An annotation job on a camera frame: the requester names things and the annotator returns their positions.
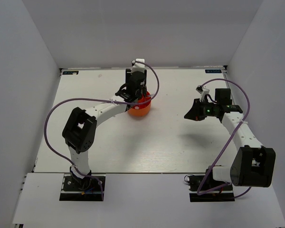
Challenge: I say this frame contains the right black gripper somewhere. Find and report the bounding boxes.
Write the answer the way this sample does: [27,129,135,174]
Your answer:
[184,97,219,121]

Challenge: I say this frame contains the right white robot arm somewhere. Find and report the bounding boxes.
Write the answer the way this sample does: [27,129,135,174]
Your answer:
[184,86,276,190]

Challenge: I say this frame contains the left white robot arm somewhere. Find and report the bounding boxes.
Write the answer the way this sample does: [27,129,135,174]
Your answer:
[62,68,147,190]

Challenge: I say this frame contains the orange round organizer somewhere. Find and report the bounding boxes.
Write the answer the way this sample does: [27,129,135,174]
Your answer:
[127,92,151,117]

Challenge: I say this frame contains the right corner label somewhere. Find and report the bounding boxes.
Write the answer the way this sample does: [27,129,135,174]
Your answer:
[205,69,222,74]

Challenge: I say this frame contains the corner label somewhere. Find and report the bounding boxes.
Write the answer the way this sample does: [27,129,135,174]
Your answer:
[62,71,79,75]
[205,69,222,74]

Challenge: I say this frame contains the left corner label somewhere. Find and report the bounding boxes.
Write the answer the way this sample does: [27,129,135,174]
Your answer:
[62,71,79,75]

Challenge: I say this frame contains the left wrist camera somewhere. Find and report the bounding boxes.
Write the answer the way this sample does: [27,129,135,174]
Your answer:
[131,58,145,73]

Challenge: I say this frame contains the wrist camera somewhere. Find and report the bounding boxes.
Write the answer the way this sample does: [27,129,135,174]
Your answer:
[131,58,145,73]
[196,86,209,102]

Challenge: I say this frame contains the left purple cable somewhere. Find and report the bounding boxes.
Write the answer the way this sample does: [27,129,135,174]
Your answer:
[44,60,160,201]

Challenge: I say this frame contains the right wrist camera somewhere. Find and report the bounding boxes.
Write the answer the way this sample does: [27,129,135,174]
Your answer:
[196,86,209,102]

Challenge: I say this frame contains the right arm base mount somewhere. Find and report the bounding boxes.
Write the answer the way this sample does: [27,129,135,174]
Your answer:
[184,169,235,203]

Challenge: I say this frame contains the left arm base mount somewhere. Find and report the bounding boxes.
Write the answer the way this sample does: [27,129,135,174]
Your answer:
[59,175,106,202]

